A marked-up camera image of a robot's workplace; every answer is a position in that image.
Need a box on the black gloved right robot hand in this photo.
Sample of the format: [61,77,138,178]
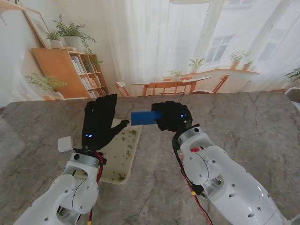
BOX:
[151,100,193,132]

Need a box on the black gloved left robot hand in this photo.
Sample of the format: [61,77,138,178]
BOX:
[81,93,131,152]

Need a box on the blue plastic scraper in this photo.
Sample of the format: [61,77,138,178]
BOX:
[130,110,162,127]

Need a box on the white square jar cap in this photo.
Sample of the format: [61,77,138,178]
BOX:
[57,136,73,153]

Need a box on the cream baking tray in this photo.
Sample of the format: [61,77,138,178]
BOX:
[75,118,143,186]

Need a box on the printed room scene backdrop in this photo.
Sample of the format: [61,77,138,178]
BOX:
[0,0,300,104]

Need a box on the red and black left arm cable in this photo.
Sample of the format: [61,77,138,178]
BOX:
[88,151,105,225]

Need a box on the red and black arm cable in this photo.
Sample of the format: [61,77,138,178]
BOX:
[88,151,105,225]
[172,135,214,225]

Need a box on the red and black right arm cable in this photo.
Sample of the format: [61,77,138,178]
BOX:
[172,135,214,225]

